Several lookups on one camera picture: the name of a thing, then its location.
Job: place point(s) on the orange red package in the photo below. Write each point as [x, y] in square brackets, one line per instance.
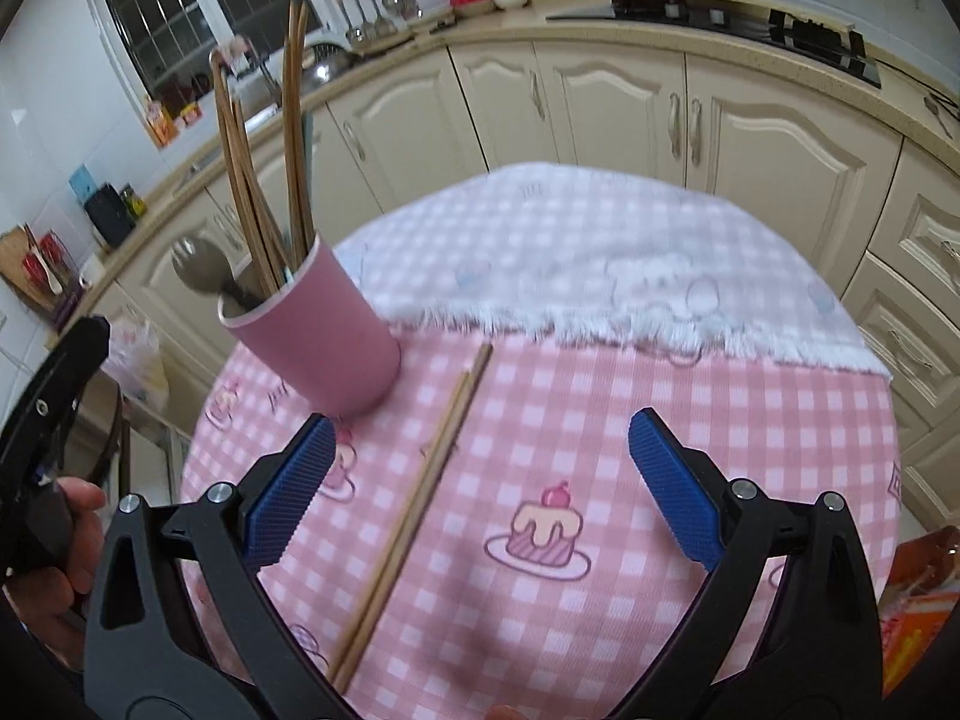
[919, 600]

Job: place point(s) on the orange carton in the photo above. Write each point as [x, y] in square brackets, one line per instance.
[160, 124]

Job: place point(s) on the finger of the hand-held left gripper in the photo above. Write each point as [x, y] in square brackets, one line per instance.
[60, 390]

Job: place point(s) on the green yellow bottle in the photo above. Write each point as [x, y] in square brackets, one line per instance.
[133, 201]

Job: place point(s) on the pink checked tablecloth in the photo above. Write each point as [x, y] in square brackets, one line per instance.
[600, 427]

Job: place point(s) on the blue card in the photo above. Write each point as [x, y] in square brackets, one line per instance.
[81, 186]

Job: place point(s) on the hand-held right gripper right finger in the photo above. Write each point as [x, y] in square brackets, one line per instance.
[675, 487]

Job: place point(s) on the small red jar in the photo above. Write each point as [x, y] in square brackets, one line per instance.
[189, 115]

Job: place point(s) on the white checked towel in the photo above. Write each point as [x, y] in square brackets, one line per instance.
[600, 240]

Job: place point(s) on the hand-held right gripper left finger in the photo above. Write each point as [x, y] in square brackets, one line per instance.
[289, 495]

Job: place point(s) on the metal slotted turner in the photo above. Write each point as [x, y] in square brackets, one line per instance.
[367, 28]

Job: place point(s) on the person's left hand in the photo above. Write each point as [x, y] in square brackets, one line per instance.
[75, 540]

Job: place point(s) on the cream lower kitchen cabinets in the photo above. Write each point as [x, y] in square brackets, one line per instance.
[615, 112]

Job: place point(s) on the pink cloth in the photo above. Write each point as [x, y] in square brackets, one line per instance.
[241, 52]

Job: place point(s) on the red utensil holder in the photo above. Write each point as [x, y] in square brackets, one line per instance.
[49, 270]

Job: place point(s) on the metal spoon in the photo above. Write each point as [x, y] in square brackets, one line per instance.
[193, 262]

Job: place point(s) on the white mug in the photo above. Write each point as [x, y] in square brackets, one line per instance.
[91, 274]

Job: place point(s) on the metal spatula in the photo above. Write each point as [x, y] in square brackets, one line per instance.
[384, 21]

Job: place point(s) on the black gas hob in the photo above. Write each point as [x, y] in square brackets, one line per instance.
[712, 22]

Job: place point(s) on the kitchen window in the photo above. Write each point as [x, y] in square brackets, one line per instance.
[187, 0]

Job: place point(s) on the wooden cutting board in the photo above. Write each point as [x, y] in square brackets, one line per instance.
[15, 255]

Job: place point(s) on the white plastic bag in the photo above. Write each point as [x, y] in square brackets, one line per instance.
[135, 360]

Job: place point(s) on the pink cup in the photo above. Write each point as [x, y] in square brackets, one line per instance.
[322, 345]

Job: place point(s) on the metal ladle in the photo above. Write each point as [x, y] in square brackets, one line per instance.
[354, 34]

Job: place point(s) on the dark wooden chair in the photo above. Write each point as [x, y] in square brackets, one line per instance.
[114, 435]

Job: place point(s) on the metal wok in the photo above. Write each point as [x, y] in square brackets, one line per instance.
[330, 67]

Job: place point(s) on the black kettle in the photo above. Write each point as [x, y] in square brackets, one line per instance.
[109, 217]

